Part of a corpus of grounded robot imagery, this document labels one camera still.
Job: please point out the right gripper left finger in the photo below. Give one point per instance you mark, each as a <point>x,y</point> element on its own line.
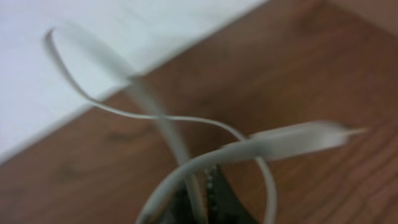
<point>179,210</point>

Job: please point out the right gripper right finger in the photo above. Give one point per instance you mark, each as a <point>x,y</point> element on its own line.
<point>222,203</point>

